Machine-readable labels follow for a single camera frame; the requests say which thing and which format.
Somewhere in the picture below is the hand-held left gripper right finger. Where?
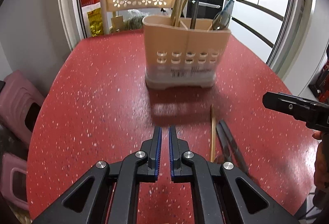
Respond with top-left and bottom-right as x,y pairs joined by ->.
168,125 -> 300,224

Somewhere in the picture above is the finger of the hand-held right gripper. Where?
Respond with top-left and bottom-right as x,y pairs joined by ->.
263,92 -> 317,121

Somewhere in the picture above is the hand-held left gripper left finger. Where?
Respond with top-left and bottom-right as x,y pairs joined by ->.
31,126 -> 163,224

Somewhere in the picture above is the plain wooden chopstick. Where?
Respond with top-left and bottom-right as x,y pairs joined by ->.
210,104 -> 216,163
170,0 -> 183,26
176,0 -> 195,27

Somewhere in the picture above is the black-handled metal utensil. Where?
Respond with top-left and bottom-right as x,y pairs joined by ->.
215,122 -> 233,164
221,120 -> 250,175

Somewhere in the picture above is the black-handled metal spoon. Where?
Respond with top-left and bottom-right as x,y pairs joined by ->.
190,0 -> 199,29
212,10 -> 231,31

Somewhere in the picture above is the beige plastic utensil holder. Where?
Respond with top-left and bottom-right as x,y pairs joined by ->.
142,15 -> 231,91

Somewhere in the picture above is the blue patterned wooden chopstick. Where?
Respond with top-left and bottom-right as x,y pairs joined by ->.
207,0 -> 237,31

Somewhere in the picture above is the person's right hand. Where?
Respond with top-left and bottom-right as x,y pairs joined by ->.
312,131 -> 329,188

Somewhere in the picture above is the red and black appliance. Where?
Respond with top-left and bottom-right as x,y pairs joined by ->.
308,54 -> 329,101

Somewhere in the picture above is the black built-in oven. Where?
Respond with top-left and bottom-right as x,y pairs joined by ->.
184,0 -> 224,20

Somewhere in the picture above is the bag of green vegetables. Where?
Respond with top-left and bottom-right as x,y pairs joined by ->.
123,9 -> 149,31

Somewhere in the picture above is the small cardboard box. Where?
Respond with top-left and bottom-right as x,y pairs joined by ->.
111,15 -> 124,33

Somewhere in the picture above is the yellow plastic bag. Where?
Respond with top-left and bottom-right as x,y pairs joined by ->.
87,8 -> 104,37

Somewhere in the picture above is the pink plastic stool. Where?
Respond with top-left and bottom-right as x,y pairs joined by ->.
0,153 -> 29,210
0,70 -> 45,147

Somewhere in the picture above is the white sliding door frame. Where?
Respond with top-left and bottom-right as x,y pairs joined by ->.
57,0 -> 315,78

